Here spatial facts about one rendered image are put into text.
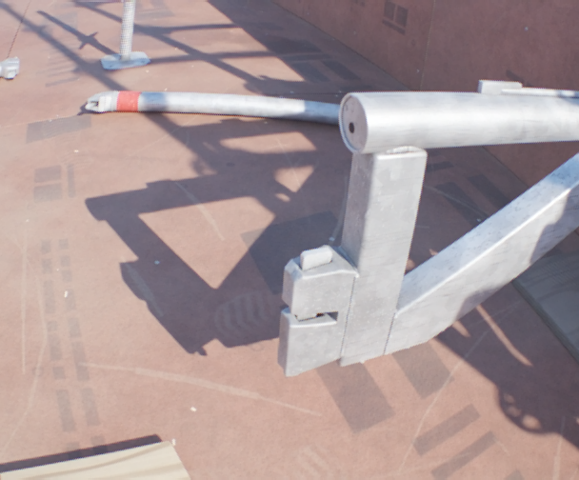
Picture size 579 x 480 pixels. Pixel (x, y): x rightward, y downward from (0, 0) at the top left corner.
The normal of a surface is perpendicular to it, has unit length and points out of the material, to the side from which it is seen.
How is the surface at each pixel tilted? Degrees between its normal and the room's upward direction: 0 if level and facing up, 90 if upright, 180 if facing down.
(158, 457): 0
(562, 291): 0
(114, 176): 0
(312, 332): 90
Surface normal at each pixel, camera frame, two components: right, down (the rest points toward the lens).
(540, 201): -0.36, -0.65
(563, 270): 0.12, -0.82
